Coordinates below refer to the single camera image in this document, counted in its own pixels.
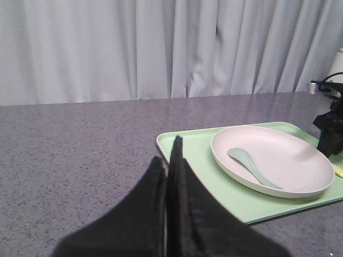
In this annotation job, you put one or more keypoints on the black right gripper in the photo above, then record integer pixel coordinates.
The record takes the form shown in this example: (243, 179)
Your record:
(330, 125)

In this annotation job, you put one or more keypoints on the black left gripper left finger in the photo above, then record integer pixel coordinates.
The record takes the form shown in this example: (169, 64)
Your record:
(134, 227)

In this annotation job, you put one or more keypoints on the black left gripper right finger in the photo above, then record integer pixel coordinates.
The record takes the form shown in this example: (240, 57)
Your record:
(197, 224)

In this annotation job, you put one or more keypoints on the yellow plastic fork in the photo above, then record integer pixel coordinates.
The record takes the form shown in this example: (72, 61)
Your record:
(338, 171)

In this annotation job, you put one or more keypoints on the beige round plate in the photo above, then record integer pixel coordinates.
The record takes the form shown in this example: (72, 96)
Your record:
(294, 168)

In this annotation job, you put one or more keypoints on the silver power strip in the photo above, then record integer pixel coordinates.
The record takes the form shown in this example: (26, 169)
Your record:
(328, 88)

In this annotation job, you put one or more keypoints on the sage green spoon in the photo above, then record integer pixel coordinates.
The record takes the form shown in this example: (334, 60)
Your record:
(243, 157)

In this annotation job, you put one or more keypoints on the white pleated curtain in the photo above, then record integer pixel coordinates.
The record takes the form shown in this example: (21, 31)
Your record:
(83, 51)

